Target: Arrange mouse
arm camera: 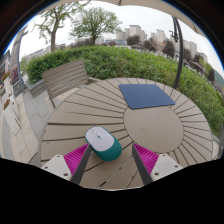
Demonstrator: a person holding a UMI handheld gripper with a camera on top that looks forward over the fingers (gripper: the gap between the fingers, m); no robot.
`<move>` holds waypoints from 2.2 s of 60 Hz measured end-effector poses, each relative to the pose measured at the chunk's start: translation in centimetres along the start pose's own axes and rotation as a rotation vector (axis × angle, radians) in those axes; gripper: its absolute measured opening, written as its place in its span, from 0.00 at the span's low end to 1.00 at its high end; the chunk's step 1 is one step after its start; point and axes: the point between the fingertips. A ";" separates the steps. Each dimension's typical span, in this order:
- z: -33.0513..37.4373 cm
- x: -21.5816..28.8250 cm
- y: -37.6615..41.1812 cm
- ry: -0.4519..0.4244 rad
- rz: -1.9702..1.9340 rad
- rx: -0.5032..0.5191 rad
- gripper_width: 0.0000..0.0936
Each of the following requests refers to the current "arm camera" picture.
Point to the white and green computer mouse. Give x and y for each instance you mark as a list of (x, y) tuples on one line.
[(101, 141)]

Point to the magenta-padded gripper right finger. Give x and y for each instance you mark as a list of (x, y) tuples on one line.
[(148, 160)]

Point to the curved black umbrella pole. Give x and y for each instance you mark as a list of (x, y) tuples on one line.
[(180, 53)]

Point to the dark blue mouse pad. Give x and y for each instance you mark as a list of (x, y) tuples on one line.
[(145, 95)]

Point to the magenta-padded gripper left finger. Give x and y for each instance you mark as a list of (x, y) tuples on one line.
[(76, 159)]

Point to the round leafy tree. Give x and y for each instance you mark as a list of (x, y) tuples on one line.
[(95, 23)]

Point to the green hedge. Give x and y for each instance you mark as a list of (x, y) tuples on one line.
[(133, 63)]

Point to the distant apartment buildings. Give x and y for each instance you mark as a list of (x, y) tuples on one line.
[(135, 31)]

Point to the beige umbrella canopy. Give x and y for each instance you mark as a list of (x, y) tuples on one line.
[(146, 4)]

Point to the thin leaning tree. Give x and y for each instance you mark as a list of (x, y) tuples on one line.
[(53, 33)]

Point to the brown slatted outdoor chair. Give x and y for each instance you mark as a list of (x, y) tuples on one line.
[(65, 78)]

